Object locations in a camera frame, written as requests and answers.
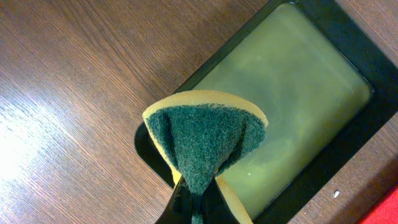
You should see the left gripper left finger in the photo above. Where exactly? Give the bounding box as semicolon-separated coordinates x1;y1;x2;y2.
155;177;193;224

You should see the black tray with soapy water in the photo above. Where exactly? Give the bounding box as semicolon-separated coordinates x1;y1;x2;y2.
134;0;397;223

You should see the red plastic serving tray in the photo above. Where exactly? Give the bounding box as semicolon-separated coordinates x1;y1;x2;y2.
358;185;398;224

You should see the green and yellow sponge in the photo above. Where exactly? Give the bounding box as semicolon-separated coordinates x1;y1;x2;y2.
142;90;268;223

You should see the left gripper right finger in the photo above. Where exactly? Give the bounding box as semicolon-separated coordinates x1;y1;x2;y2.
201;179;239;224

